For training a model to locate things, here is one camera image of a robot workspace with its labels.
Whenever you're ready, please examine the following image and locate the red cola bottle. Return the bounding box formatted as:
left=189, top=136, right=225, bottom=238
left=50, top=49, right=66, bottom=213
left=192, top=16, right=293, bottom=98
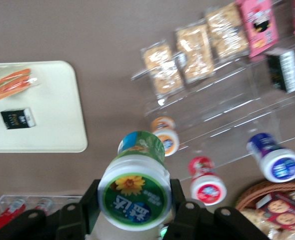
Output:
left=0, top=199, right=26, bottom=222
left=34, top=198, right=54, bottom=211

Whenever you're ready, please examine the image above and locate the clear wrapped granola bar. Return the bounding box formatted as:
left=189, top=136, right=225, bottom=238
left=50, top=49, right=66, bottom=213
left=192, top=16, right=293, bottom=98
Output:
left=174, top=23, right=216, bottom=85
left=140, top=41, right=185, bottom=100
left=204, top=1, right=250, bottom=61

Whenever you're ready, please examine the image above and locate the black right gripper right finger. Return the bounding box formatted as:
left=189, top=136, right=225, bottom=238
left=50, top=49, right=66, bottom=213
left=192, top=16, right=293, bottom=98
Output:
left=165, top=178, right=271, bottom=240

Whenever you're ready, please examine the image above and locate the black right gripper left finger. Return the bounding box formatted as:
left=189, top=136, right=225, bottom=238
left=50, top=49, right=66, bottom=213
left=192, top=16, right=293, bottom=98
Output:
left=0, top=178, right=102, bottom=240

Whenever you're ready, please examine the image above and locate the brown table cover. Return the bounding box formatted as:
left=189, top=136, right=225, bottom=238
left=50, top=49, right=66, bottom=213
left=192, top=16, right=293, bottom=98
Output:
left=0, top=0, right=295, bottom=240

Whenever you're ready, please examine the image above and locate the clear acrylic stepped display stand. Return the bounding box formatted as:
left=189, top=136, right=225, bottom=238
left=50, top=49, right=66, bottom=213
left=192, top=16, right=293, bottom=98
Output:
left=130, top=29, right=295, bottom=181

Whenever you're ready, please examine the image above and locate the blue gum bottle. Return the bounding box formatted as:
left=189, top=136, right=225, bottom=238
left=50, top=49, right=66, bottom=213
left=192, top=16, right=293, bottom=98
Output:
left=245, top=132, right=295, bottom=184

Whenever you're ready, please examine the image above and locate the small black box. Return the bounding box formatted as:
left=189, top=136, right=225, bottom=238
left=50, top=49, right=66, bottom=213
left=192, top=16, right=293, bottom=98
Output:
left=265, top=49, right=295, bottom=94
left=0, top=107, right=37, bottom=130

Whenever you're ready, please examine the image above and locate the orange gum bottle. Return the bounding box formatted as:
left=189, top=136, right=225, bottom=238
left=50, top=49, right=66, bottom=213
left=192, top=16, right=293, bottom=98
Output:
left=150, top=116, right=181, bottom=157

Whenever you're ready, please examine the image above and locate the dark brown wicker basket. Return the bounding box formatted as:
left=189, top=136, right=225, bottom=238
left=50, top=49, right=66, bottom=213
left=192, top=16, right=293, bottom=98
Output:
left=234, top=180, right=295, bottom=240

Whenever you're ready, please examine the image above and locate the green gum bottle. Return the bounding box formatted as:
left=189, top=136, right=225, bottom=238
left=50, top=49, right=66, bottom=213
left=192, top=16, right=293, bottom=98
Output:
left=97, top=130, right=173, bottom=232

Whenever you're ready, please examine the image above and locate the clear acrylic bottle rack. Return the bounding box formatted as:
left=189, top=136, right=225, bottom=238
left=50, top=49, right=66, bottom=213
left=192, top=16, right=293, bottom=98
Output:
left=0, top=194, right=84, bottom=227

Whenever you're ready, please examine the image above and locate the wrapped triangle sandwich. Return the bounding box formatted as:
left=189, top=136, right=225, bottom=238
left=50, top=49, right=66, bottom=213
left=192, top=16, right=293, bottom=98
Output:
left=0, top=68, right=39, bottom=104

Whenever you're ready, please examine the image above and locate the dark red cookie box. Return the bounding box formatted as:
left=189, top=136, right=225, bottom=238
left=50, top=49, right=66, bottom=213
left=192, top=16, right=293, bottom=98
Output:
left=255, top=191, right=295, bottom=233

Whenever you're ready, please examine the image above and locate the red gum bottle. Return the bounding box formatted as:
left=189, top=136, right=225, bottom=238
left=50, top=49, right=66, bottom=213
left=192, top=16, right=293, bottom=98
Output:
left=187, top=155, right=228, bottom=207

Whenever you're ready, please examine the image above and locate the cream plastic tray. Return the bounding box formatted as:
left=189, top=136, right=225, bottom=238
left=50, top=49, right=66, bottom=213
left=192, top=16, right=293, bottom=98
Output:
left=0, top=60, right=89, bottom=154

